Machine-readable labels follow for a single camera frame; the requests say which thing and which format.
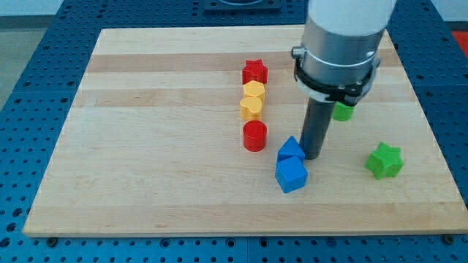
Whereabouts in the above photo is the blue triangle block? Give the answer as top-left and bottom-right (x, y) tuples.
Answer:
(277, 136), (305, 162)

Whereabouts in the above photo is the blue cube block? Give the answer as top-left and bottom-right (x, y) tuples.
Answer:
(275, 156), (308, 194)

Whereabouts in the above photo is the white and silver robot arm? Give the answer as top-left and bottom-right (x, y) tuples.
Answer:
(291, 0), (396, 107)

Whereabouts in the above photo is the red cylinder block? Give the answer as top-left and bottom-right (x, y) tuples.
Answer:
(243, 121), (268, 152)

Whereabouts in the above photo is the yellow heart block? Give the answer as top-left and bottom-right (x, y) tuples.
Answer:
(239, 97), (263, 121)

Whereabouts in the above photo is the yellow hexagon block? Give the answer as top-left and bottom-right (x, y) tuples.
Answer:
(243, 80), (265, 104)

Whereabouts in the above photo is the light wooden board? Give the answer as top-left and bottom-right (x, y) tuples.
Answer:
(23, 26), (467, 237)

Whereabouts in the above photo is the red star block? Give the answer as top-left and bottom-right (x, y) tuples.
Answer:
(242, 59), (268, 84)

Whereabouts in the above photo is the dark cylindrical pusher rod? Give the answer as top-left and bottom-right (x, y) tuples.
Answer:
(299, 99), (335, 160)

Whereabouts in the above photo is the green cylinder block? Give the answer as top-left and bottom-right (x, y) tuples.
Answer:
(333, 102), (355, 121)

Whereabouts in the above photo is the green star block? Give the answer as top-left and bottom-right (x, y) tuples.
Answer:
(364, 142), (404, 180)

